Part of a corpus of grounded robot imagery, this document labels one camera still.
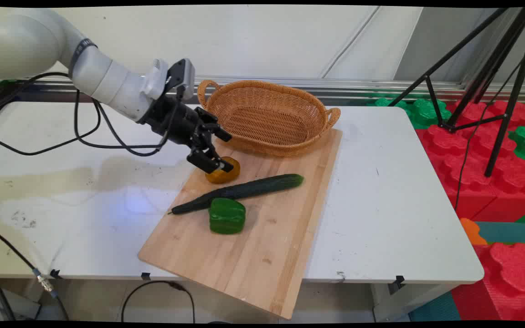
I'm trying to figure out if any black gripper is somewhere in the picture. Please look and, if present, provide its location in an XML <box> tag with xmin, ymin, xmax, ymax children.
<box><xmin>137</xmin><ymin>96</ymin><xmax>234</xmax><ymax>174</ymax></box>

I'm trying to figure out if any dark green cucumber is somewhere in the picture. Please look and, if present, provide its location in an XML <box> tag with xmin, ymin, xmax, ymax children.
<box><xmin>168</xmin><ymin>174</ymin><xmax>304</xmax><ymax>215</ymax></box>

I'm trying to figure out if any yellow bell pepper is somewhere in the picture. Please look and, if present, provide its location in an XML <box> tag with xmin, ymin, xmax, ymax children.
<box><xmin>206</xmin><ymin>156</ymin><xmax>241</xmax><ymax>185</ymax></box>

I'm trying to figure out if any woven wicker basket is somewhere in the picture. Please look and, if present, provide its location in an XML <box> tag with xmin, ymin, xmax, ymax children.
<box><xmin>197</xmin><ymin>80</ymin><xmax>341</xmax><ymax>158</ymax></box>

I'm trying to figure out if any green bell pepper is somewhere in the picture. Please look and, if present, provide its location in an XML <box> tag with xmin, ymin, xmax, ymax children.
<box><xmin>209</xmin><ymin>198</ymin><xmax>247</xmax><ymax>235</ymax></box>

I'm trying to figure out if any wooden cutting board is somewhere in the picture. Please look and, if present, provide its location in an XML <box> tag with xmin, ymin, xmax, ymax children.
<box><xmin>138</xmin><ymin>129</ymin><xmax>343</xmax><ymax>319</ymax></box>

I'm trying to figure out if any red foam block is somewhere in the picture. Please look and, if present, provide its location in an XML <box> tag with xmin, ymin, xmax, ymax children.
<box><xmin>415</xmin><ymin>100</ymin><xmax>525</xmax><ymax>224</ymax></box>
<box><xmin>451</xmin><ymin>241</ymin><xmax>525</xmax><ymax>322</ymax></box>

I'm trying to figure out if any orange foam piece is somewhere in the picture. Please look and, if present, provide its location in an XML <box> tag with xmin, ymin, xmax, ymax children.
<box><xmin>460</xmin><ymin>218</ymin><xmax>489</xmax><ymax>246</ymax></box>

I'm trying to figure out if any black tripod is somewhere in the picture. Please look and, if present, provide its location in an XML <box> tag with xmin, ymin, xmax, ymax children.
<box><xmin>388</xmin><ymin>7</ymin><xmax>525</xmax><ymax>178</ymax></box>

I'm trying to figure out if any teal foam mat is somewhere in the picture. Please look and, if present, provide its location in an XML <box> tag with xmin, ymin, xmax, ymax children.
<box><xmin>474</xmin><ymin>221</ymin><xmax>525</xmax><ymax>245</ymax></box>

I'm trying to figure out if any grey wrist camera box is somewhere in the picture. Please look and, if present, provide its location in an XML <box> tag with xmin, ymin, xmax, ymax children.
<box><xmin>167</xmin><ymin>58</ymin><xmax>196</xmax><ymax>100</ymax></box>

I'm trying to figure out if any aluminium wall rail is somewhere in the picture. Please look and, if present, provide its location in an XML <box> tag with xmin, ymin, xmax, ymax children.
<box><xmin>16</xmin><ymin>75</ymin><xmax>525</xmax><ymax>103</ymax></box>

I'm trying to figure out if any black cable with metal connector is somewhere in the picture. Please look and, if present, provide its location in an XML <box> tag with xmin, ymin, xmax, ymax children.
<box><xmin>0</xmin><ymin>224</ymin><xmax>70</xmax><ymax>321</ymax></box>

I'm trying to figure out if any thin black tripod cable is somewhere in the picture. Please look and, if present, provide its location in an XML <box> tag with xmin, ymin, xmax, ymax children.
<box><xmin>453</xmin><ymin>61</ymin><xmax>523</xmax><ymax>212</ymax></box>

